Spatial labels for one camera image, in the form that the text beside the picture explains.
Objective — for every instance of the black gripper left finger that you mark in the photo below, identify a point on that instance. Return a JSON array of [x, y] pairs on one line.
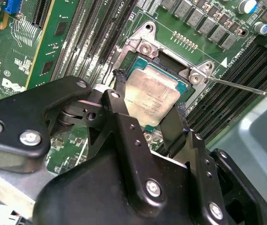
[[13, 117]]

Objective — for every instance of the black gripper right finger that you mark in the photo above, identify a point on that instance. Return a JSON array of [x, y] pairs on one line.
[[206, 168]]

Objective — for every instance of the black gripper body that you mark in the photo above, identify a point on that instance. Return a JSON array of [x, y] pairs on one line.
[[88, 194]]

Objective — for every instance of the thin metal locking lever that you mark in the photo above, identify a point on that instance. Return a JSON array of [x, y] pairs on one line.
[[246, 88]]

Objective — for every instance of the silver CPU with green edge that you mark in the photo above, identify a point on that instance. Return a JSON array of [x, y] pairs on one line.
[[152, 93]]

